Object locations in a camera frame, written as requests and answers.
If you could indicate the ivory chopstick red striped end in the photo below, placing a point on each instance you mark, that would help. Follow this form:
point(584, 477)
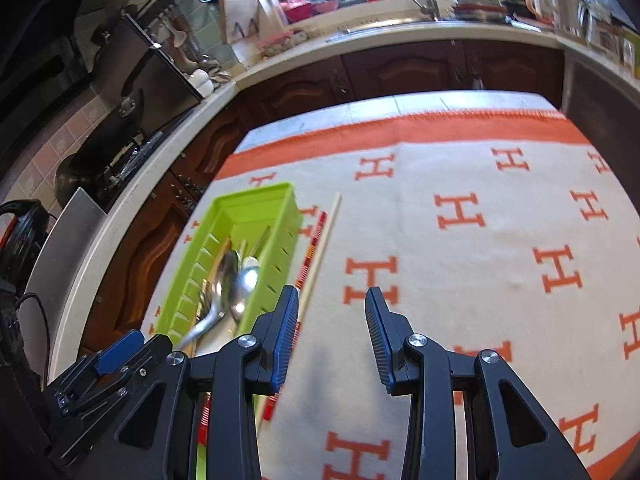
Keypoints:
point(204, 420)

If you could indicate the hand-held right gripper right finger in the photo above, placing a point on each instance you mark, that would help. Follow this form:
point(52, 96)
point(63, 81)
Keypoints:
point(382, 345)

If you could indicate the tall stainless steel splash guard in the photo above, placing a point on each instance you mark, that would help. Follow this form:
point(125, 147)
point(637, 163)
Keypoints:
point(165, 70)

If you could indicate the hanging kitchen utensils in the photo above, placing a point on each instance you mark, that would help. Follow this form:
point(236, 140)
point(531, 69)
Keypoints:
point(182, 45)

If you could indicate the black range hood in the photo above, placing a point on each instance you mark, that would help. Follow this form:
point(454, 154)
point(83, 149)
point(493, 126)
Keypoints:
point(40, 60)

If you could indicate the steel sink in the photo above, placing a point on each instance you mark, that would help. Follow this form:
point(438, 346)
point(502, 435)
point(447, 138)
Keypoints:
point(380, 30)

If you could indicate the black gas stove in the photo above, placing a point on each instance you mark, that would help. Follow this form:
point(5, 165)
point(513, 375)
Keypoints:
point(135, 160)

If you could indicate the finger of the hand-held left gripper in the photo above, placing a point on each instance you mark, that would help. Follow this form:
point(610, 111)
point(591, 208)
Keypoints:
point(130, 375)
point(117, 355)

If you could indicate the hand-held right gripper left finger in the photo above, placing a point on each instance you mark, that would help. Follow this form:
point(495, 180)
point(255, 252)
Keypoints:
point(285, 345)

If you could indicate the wooden cutting board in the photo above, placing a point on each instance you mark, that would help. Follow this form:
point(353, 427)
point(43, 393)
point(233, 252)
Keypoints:
point(240, 10)

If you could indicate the black and red device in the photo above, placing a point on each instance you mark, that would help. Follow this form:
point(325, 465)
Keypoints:
point(22, 245)

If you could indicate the low stainless steel panel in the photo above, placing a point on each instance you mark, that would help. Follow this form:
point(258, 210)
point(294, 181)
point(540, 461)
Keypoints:
point(65, 250)

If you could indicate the orange beige printed blanket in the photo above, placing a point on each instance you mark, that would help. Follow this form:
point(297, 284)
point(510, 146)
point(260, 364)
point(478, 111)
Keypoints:
point(425, 170)

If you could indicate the black wok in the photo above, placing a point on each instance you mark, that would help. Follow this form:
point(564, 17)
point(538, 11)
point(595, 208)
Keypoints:
point(100, 165)

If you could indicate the basket of green vegetables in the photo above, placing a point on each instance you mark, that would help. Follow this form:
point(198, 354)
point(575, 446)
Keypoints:
point(480, 2)

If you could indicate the pink food container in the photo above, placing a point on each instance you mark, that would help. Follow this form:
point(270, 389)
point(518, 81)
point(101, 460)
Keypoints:
point(282, 44)

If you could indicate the stacked white bowls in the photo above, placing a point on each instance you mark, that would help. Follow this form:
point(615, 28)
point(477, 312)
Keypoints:
point(200, 82)

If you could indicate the row of seasoning bottles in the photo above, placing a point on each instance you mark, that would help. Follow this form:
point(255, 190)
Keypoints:
point(620, 45)

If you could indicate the green plastic utensil tray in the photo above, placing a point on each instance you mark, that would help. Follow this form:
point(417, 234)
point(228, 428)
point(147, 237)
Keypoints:
point(260, 210)

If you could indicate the pink bowl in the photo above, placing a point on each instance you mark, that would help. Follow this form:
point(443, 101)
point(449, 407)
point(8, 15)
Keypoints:
point(325, 6)

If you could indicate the red plastic basin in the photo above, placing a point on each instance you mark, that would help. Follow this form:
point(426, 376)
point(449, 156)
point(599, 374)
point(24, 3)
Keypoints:
point(296, 11)

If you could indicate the large metal soup spoon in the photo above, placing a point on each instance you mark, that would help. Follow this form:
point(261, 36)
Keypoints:
point(227, 275)

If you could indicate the stainless steel dishwasher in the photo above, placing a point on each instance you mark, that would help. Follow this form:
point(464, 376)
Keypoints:
point(605, 110)

